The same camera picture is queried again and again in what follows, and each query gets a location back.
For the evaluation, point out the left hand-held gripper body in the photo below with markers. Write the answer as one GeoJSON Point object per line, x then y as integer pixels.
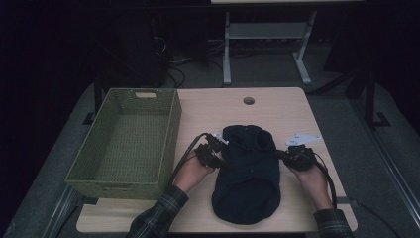
{"type": "Point", "coordinates": [208, 155]}

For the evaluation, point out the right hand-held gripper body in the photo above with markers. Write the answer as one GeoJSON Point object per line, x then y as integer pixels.
{"type": "Point", "coordinates": [298, 157]}

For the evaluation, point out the dark navy garment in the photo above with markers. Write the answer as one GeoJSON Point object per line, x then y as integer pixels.
{"type": "Point", "coordinates": [246, 185]}

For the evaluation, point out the green woven basket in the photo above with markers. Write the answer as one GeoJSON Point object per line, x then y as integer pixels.
{"type": "Point", "coordinates": [132, 192]}

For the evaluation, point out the person's left hand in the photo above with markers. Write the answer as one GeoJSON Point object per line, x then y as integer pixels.
{"type": "Point", "coordinates": [191, 175]}

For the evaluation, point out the person's right hand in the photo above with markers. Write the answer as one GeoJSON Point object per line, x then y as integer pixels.
{"type": "Point", "coordinates": [313, 188]}

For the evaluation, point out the grey tape strip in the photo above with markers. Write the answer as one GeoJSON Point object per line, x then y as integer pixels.
{"type": "Point", "coordinates": [344, 200]}

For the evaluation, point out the black metal stand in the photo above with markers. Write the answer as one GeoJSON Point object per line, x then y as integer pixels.
{"type": "Point", "coordinates": [369, 99]}

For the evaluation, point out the metal floor rail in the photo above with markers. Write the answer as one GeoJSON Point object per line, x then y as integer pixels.
{"type": "Point", "coordinates": [389, 158]}
{"type": "Point", "coordinates": [61, 211]}

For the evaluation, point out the white metal desk frame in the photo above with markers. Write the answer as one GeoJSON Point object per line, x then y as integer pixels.
{"type": "Point", "coordinates": [267, 30]}

